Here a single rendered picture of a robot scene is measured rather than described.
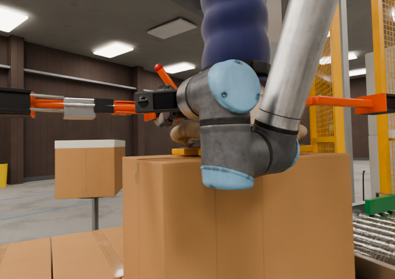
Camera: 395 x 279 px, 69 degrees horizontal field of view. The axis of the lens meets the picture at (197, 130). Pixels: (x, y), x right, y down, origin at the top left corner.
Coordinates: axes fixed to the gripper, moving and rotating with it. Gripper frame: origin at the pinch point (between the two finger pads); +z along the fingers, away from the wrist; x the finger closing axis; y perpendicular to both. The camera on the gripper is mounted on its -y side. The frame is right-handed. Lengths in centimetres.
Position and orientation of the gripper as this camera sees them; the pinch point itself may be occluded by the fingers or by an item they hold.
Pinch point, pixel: (154, 109)
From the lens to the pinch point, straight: 78.7
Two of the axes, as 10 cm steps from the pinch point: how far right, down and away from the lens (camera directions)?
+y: 8.9, 0.0, 4.6
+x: -0.2, -10.0, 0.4
